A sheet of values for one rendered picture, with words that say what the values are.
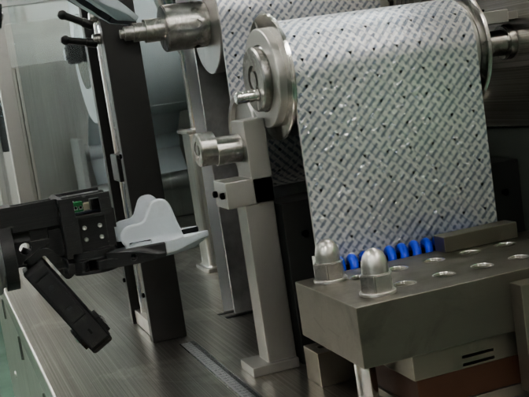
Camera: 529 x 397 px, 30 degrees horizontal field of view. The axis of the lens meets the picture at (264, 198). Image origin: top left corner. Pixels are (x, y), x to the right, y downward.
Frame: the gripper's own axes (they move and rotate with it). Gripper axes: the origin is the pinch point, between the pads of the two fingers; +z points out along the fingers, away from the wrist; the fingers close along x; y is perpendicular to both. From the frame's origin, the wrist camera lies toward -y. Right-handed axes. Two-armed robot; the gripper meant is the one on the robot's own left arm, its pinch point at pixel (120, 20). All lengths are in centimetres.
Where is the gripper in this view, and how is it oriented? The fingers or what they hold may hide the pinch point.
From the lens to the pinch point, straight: 110.3
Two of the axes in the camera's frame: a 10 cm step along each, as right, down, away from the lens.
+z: 8.1, 4.9, 3.2
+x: -3.2, -0.7, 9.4
